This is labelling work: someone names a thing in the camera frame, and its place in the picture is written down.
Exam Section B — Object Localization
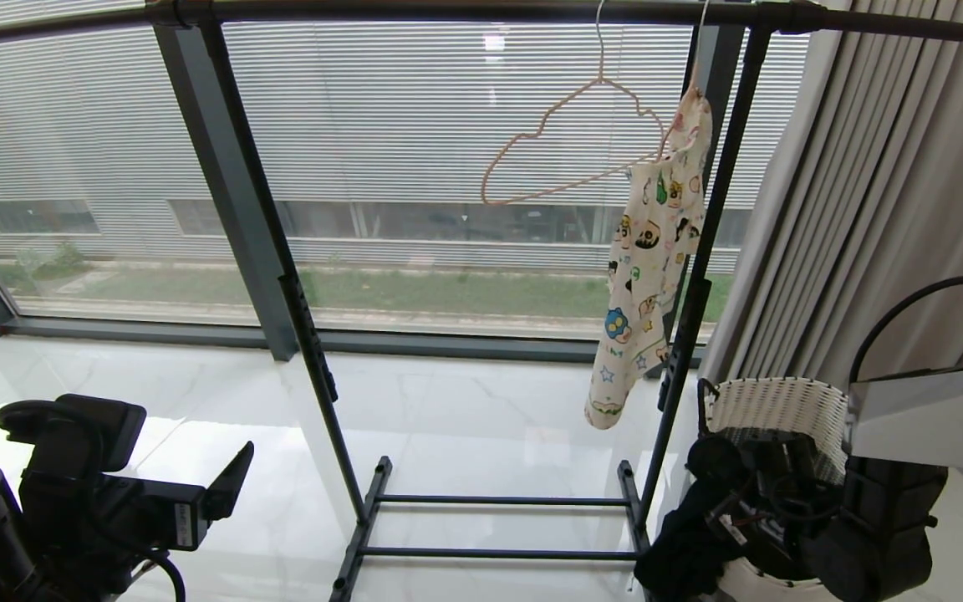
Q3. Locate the cream printed garment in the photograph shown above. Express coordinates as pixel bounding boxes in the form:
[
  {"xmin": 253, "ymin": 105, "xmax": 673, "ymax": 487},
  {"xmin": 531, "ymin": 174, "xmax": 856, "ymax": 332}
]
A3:
[{"xmin": 584, "ymin": 82, "xmax": 714, "ymax": 431}]

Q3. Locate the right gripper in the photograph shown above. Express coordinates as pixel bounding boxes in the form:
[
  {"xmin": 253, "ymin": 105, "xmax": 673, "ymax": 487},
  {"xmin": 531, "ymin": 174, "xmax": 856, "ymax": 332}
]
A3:
[{"xmin": 711, "ymin": 489, "xmax": 838, "ymax": 578}]

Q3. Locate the white laundry basket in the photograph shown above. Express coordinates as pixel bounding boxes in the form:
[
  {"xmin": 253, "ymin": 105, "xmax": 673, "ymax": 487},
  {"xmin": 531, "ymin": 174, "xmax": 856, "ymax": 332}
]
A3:
[{"xmin": 696, "ymin": 376, "xmax": 854, "ymax": 602}]

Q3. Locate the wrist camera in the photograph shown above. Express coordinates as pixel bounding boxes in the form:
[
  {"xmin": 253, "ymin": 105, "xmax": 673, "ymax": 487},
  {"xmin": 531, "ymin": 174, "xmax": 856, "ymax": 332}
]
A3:
[
  {"xmin": 0, "ymin": 393, "xmax": 148, "ymax": 503},
  {"xmin": 686, "ymin": 433, "xmax": 817, "ymax": 503}
]

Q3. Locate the beige curtain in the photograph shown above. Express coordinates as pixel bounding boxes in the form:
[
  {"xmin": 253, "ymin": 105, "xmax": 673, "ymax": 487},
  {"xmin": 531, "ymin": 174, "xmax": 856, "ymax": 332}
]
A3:
[{"xmin": 699, "ymin": 0, "xmax": 963, "ymax": 394}]

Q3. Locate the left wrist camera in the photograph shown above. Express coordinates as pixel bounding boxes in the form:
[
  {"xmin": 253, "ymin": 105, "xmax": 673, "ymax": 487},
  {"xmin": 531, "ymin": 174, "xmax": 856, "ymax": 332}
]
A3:
[{"xmin": 0, "ymin": 393, "xmax": 148, "ymax": 503}]

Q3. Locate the black garment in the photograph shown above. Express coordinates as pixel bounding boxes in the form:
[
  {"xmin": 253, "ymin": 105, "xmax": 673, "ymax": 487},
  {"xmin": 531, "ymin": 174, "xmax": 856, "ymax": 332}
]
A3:
[{"xmin": 634, "ymin": 477, "xmax": 750, "ymax": 602}]

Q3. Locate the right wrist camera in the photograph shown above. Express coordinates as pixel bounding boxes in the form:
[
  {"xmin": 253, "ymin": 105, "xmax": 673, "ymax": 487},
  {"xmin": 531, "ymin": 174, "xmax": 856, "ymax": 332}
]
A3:
[{"xmin": 686, "ymin": 433, "xmax": 817, "ymax": 503}]

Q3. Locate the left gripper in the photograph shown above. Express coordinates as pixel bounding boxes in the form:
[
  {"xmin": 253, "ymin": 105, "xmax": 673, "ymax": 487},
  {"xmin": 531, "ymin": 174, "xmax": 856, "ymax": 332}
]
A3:
[{"xmin": 22, "ymin": 441, "xmax": 255, "ymax": 553}]

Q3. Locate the pink clothes hanger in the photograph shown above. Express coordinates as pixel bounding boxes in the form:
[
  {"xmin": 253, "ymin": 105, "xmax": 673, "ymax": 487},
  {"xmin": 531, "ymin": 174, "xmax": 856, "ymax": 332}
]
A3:
[
  {"xmin": 653, "ymin": 0, "xmax": 712, "ymax": 168},
  {"xmin": 480, "ymin": 0, "xmax": 668, "ymax": 207}
]

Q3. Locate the black clothes rack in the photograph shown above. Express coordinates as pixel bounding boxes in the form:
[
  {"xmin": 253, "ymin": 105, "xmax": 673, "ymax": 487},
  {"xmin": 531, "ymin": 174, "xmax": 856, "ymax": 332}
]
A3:
[{"xmin": 0, "ymin": 0, "xmax": 963, "ymax": 602}]

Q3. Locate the black cable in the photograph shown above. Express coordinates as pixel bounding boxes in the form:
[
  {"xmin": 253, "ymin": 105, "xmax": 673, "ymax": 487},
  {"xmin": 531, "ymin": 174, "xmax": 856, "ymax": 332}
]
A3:
[
  {"xmin": 139, "ymin": 552, "xmax": 187, "ymax": 602},
  {"xmin": 848, "ymin": 274, "xmax": 963, "ymax": 385}
]

